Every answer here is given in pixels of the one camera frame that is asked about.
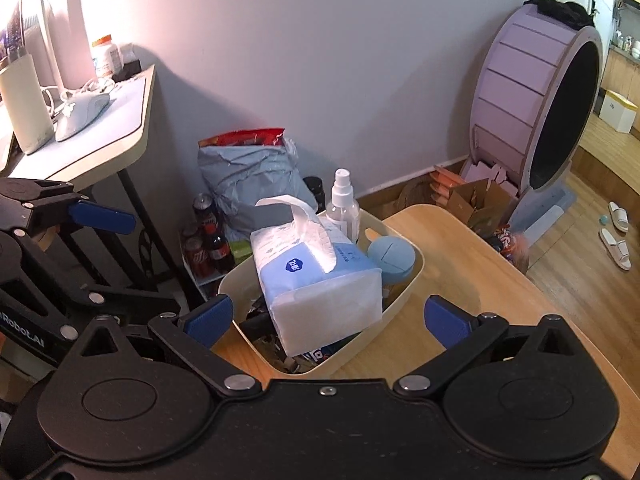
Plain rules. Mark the blue and white tissue pack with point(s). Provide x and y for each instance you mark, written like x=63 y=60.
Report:
x=320 y=290

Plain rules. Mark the white box with yellow lid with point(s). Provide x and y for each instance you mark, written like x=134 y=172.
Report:
x=619 y=110

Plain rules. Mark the cream plastic basket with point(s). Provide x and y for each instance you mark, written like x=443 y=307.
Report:
x=400 y=280

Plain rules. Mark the toothpick jar with blue lid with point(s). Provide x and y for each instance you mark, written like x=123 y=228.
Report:
x=392 y=257

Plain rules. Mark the blue sachet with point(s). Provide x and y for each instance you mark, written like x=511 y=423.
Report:
x=320 y=354

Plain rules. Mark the grey plastic bag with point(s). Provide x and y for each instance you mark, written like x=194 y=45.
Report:
x=250 y=180

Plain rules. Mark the small white shelf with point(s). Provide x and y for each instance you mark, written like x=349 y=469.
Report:
x=202 y=285

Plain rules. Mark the purple cat wheel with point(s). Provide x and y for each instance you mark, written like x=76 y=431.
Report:
x=520 y=100

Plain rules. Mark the wooden kitchen cabinet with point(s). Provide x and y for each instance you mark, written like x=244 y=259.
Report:
x=622 y=77

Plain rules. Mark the supplement bottle with orange cap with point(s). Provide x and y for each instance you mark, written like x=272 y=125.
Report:
x=105 y=57

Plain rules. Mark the black plastic bag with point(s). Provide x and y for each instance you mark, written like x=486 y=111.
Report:
x=257 y=322

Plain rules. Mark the open cardboard box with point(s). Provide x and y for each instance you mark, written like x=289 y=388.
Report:
x=480 y=202

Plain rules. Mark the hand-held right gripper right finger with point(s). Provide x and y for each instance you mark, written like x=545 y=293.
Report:
x=445 y=322

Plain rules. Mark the black cloth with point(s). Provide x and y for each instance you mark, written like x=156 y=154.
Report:
x=562 y=12

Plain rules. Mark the clear spray bottle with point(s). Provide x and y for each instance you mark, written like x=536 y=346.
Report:
x=344 y=210

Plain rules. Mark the cola can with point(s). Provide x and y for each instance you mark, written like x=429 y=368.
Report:
x=205 y=210
x=196 y=255

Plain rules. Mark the white desk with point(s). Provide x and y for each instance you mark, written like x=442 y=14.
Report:
x=95 y=145

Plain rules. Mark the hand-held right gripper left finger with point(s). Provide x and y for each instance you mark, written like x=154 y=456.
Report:
x=210 y=319

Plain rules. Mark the white slipper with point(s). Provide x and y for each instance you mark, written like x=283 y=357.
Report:
x=619 y=216
x=616 y=250

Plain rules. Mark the dishes on kitchen counter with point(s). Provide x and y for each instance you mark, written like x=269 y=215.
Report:
x=627 y=44

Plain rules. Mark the colourful snack packet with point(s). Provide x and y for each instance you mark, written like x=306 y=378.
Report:
x=510 y=245

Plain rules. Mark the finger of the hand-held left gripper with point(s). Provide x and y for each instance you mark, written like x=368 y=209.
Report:
x=55 y=275
x=102 y=220

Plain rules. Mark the cola bottle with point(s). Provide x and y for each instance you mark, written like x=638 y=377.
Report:
x=220 y=250

